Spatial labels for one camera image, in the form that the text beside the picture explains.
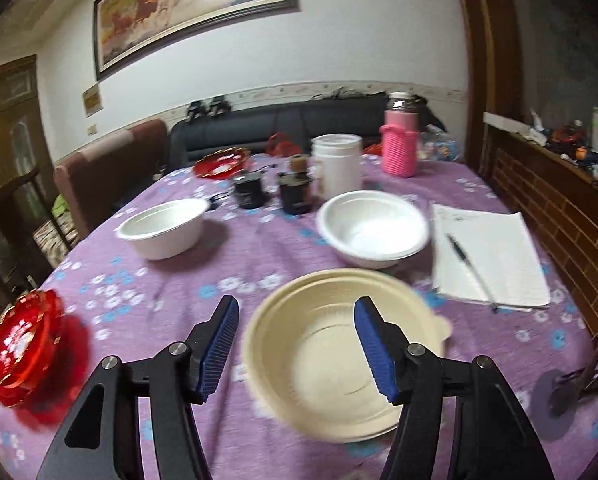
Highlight black metal device left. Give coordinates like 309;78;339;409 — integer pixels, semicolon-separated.
233;171;267;210

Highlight white plastic jar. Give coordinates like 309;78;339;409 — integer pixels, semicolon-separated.
312;133;362;200

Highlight black ballpoint pen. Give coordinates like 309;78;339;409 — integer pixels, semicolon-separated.
445;234;500;313

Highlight dark wooden cabinet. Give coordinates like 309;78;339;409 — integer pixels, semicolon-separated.
0;55;58;200

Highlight wooden sideboard with clutter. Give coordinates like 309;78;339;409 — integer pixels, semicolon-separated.
482;112;598;342

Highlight far red glass dish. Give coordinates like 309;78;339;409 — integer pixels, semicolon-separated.
193;148;250;180

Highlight pink sleeved thermos bottle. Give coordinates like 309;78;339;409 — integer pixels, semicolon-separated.
379;91;419;178

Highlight dark wooden chair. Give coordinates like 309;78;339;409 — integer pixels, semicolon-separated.
0;166;74;308

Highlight white lined notebook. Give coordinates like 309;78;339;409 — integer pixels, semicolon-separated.
431;204;551;310

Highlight deep white paper bowl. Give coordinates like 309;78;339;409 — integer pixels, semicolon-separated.
116;198;210;261

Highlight black leather sofa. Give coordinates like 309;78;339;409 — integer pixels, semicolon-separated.
167;90;446;172

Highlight beige plastic bowl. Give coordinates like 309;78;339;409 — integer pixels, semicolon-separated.
241;268;452;443

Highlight small white paper bowl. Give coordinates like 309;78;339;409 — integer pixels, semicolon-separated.
315;190;430;270

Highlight phone on round stand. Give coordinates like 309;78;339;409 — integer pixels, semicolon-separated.
529;348;598;442

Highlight framed horse painting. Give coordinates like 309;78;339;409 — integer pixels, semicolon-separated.
93;0;297;80

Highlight black bottle with cork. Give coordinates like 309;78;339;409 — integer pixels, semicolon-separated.
277;154;313;216

